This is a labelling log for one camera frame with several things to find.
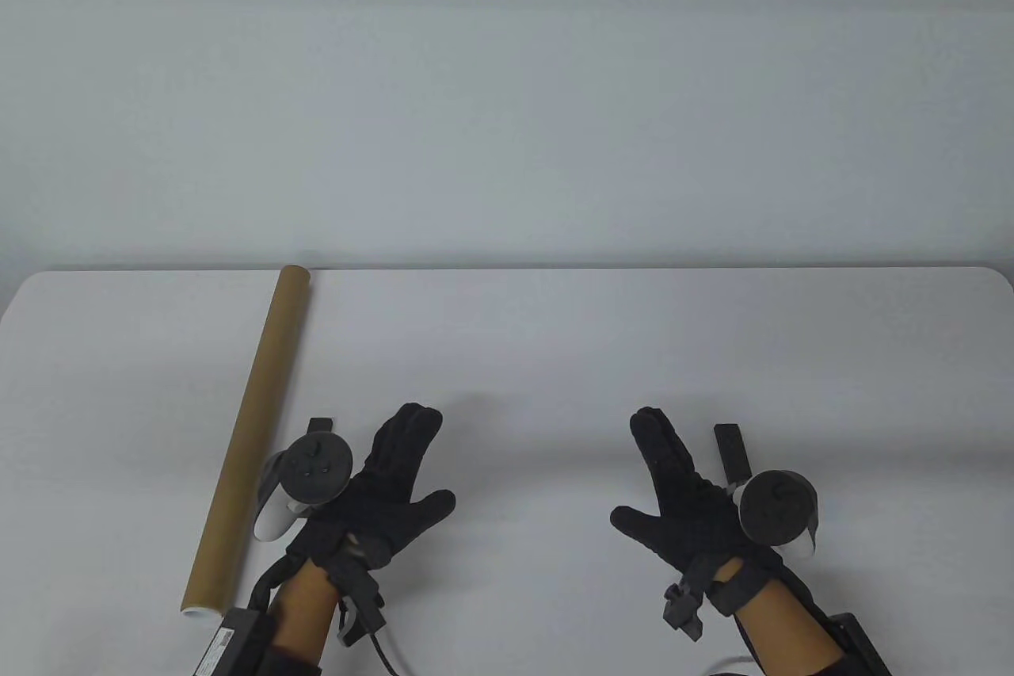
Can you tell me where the person's left hand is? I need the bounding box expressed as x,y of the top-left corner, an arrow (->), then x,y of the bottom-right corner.
284,402 -> 458,575

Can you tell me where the person's right hand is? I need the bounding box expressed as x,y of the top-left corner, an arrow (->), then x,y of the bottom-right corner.
609,406 -> 787,591

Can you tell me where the brown cardboard mailing tube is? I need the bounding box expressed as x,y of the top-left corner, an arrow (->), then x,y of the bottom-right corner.
180,264 -> 311,618

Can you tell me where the person's left forearm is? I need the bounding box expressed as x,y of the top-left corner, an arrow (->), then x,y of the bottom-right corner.
268,556 -> 340,673

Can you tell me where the person's right forearm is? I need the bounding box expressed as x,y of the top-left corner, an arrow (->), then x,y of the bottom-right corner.
730,561 -> 844,676

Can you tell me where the black white right hand controller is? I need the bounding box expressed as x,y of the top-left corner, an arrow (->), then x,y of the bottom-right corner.
730,469 -> 822,559

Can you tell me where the black labelled left wrist box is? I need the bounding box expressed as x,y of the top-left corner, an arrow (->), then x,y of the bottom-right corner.
193,608 -> 276,676

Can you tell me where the black right wrist box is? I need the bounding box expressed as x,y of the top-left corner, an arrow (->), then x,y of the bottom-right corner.
826,612 -> 890,676

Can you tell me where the small black right wrist camera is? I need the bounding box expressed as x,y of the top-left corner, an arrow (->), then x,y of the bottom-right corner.
661,575 -> 707,643

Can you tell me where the black cable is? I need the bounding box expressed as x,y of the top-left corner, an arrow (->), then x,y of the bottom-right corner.
366,627 -> 406,676

